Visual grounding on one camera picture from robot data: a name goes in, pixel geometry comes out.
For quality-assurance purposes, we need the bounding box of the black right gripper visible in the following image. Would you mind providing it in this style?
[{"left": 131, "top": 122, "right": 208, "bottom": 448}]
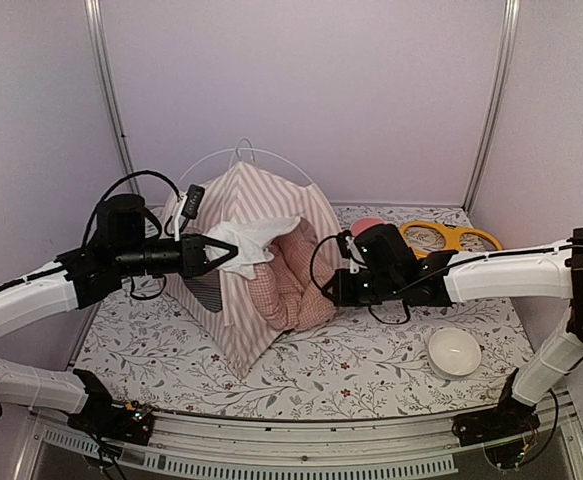
[{"left": 322, "top": 268, "right": 402, "bottom": 306}]

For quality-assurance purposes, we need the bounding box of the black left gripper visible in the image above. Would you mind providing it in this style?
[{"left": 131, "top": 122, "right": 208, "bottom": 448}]
[{"left": 115, "top": 233, "right": 239, "bottom": 279}]

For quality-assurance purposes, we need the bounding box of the pink gingham cushion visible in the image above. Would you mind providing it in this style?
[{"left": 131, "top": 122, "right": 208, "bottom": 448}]
[{"left": 247, "top": 221, "right": 337, "bottom": 331}]

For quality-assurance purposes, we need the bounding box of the pink round pet bowl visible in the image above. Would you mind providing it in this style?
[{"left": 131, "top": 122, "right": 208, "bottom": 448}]
[{"left": 350, "top": 217, "right": 384, "bottom": 236}]

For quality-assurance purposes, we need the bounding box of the white tent pole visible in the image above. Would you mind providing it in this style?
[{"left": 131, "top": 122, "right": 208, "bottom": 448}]
[{"left": 175, "top": 137, "right": 315, "bottom": 196}]

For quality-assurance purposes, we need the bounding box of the yellow double bowl stand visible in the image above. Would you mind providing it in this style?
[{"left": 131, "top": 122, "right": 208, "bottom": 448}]
[{"left": 399, "top": 221, "right": 503, "bottom": 259}]

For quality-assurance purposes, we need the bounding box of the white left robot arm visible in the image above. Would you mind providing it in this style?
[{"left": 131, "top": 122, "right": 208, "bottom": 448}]
[{"left": 0, "top": 165, "right": 339, "bottom": 434}]

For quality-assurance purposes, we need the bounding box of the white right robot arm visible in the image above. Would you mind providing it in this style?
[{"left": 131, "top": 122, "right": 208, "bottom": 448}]
[{"left": 319, "top": 224, "right": 583, "bottom": 436}]

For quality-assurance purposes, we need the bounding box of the floral tablecloth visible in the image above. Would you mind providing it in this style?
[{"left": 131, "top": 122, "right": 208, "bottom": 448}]
[{"left": 73, "top": 202, "right": 542, "bottom": 420}]

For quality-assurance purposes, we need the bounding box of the white ceramic bowl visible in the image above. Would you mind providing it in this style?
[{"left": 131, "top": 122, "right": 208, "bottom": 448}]
[{"left": 427, "top": 328, "right": 482, "bottom": 380}]

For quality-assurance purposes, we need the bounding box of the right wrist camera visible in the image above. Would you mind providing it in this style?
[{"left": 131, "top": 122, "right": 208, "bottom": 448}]
[{"left": 336, "top": 230, "right": 366, "bottom": 274}]

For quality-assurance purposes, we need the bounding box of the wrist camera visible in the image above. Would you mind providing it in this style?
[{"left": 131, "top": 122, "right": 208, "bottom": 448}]
[
  {"left": 336, "top": 230, "right": 366, "bottom": 274},
  {"left": 172, "top": 184, "right": 205, "bottom": 241}
]

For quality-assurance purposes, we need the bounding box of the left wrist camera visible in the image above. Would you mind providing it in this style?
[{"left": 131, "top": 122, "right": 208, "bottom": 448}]
[{"left": 172, "top": 184, "right": 205, "bottom": 241}]

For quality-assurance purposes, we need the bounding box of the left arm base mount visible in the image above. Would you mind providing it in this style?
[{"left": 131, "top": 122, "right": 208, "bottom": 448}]
[{"left": 67, "top": 401, "right": 155, "bottom": 446}]

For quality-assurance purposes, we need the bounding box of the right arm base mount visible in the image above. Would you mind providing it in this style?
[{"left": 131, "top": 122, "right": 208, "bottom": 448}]
[{"left": 451, "top": 406, "right": 540, "bottom": 446}]

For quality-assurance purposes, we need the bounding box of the left aluminium corner post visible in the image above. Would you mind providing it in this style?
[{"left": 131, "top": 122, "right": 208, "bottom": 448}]
[{"left": 84, "top": 0, "right": 135, "bottom": 175}]

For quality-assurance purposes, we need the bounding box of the aluminium corner post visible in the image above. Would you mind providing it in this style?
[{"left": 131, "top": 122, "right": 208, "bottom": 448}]
[
  {"left": 462, "top": 0, "right": 521, "bottom": 215},
  {"left": 84, "top": 0, "right": 135, "bottom": 175}
]

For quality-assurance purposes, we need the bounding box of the right aluminium corner post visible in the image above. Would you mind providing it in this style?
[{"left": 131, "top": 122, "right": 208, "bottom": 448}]
[{"left": 462, "top": 0, "right": 521, "bottom": 215}]

